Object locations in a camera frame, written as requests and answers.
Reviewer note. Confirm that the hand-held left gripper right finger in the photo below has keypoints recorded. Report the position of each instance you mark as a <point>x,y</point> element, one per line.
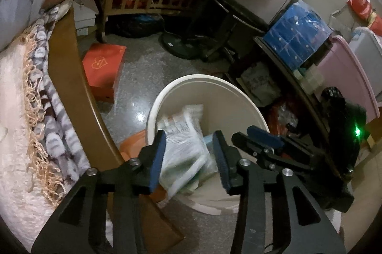
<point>222,161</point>

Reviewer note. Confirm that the black round stool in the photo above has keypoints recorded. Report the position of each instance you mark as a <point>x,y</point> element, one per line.
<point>238,7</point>

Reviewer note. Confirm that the grey printed bag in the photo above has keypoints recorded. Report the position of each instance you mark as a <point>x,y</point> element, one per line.
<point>259,84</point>

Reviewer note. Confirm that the clutter of plastic packets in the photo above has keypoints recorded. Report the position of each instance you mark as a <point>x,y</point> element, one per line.
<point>280,116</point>

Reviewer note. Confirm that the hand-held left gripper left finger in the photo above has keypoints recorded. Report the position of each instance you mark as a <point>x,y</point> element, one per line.
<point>156,158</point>

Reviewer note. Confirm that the fringed patterned blanket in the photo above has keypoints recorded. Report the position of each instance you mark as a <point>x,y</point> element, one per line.
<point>53,128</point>

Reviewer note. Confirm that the pink storage bin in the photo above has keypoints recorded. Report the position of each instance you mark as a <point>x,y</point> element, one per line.
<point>349,69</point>

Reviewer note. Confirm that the crumpled black bag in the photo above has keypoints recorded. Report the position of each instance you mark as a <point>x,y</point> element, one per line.
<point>334,97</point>

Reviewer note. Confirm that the orange cardboard box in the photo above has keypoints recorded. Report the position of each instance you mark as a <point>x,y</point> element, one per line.
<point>101,69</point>

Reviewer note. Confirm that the black trash bag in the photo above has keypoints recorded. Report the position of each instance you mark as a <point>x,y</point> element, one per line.
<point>134,27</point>

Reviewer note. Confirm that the white shoe boxes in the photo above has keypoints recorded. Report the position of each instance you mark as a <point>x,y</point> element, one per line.
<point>85,15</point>

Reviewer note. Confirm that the green white plastic wrapper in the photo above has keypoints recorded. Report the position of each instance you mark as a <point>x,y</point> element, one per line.
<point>182,149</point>

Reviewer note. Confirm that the blue tissue package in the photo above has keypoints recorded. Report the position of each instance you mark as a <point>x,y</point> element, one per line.
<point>298,30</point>

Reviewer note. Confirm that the clear plastic containers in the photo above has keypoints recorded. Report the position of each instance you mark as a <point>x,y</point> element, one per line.
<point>309,78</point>

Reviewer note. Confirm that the wooden bed frame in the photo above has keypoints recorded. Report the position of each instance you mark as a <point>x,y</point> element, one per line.
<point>68,63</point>

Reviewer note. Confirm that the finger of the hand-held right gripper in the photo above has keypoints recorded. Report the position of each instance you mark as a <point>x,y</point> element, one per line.
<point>256,149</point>
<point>262,134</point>

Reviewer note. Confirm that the cream plastic bucket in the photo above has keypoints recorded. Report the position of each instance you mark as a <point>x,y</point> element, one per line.
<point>209,93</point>

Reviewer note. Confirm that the grey blanket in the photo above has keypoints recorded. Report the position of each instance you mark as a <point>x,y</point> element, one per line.
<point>18,12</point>

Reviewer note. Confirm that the white storage bin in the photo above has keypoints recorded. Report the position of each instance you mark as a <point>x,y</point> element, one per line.
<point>367,42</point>

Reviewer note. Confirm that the red bag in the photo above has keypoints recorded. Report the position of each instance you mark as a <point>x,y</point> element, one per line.
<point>376,21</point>
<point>361,3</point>

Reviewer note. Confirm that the black fan base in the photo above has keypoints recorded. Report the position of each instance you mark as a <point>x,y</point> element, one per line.
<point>179,46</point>

